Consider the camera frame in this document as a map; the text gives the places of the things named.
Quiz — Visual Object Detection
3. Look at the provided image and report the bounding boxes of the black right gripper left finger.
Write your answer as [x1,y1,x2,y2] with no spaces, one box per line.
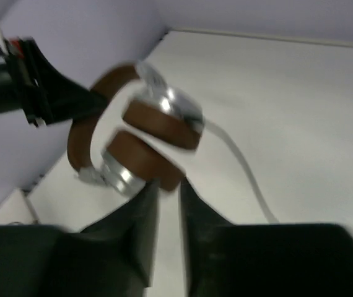
[0,181,159,296]

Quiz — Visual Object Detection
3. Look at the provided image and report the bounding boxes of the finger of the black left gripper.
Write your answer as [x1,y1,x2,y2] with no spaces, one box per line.
[40,54,108,124]

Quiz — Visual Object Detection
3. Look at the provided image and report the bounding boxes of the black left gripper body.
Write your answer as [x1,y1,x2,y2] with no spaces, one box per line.
[6,38,54,127]

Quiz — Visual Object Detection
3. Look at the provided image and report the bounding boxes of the brown silver headphones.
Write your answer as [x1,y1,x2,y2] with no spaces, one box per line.
[67,62,205,197]

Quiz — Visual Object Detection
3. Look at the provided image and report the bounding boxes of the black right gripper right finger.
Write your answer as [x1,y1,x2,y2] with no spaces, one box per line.
[180,179,353,296]

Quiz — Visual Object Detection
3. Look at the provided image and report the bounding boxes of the black headphone cable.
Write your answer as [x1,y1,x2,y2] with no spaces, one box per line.
[204,119,279,224]

